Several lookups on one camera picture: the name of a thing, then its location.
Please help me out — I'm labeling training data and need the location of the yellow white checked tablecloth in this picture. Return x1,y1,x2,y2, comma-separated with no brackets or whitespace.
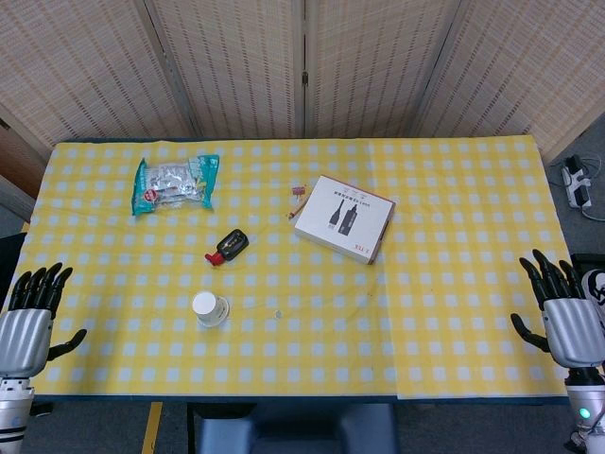
370,135,576,401
21,139,399,398

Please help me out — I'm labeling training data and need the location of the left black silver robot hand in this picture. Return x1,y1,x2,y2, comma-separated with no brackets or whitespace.
0,262,89,380

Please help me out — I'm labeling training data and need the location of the woven folding screen panel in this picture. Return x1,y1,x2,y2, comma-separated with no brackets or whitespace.
304,0,463,139
0,0,202,148
144,0,304,140
413,0,605,160

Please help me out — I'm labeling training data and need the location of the short wooden pencil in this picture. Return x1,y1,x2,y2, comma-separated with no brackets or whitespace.
285,193,309,220

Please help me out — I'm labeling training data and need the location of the white power cable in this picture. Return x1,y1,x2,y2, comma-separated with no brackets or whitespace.
579,155,605,221

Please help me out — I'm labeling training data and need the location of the brown wooden board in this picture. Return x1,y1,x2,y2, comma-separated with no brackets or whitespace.
0,117,49,202

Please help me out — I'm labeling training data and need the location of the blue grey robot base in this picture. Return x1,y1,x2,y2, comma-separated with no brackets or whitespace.
186,401,397,454

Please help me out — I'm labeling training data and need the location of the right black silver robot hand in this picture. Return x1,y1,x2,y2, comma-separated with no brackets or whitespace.
510,249,605,370

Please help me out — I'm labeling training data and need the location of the black bottle red cap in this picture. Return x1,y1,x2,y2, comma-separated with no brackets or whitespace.
204,229,251,269

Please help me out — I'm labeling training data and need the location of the black bag white print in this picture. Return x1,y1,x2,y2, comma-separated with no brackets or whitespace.
569,253,605,311

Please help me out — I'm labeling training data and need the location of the green silver snack bag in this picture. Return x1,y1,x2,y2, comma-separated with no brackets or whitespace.
130,153,222,218

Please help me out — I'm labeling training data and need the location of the white cardboard adapter box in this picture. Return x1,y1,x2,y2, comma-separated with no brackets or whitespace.
294,175,397,266

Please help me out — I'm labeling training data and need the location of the white power strip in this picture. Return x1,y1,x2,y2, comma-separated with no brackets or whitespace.
561,155,595,210

